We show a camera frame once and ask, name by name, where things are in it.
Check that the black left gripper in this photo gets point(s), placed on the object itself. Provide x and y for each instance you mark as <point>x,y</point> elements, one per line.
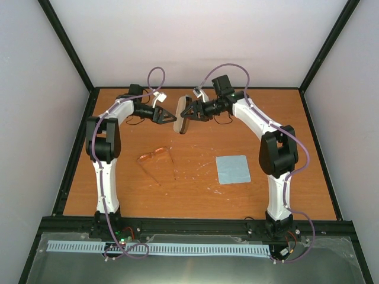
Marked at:
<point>158,118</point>

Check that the light blue cleaning cloth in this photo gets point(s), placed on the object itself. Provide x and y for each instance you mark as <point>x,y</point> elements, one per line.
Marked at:
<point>232,169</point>

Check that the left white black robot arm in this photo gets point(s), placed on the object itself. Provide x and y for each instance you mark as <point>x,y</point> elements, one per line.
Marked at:
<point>103,145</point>

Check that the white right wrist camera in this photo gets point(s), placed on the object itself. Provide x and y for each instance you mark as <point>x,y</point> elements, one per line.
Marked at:
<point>200,94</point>

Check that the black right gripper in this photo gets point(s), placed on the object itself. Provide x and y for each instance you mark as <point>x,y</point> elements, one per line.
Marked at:
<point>200,110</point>

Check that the black aluminium frame rail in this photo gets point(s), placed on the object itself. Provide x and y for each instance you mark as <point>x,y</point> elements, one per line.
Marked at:
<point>141,228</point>

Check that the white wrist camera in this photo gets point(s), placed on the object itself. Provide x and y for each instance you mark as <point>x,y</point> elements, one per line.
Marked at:
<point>200,94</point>
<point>158,97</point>

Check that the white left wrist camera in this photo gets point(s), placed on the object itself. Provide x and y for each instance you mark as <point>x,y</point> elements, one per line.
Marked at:
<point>158,97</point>

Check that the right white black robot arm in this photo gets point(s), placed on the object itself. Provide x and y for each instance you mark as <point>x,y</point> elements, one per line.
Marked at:
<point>278,152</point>

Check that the orange tinted sunglasses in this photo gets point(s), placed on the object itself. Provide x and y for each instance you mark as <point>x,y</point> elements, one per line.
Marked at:
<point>153,163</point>

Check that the light blue slotted cable duct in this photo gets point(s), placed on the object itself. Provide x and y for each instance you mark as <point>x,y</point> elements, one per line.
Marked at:
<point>161,249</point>

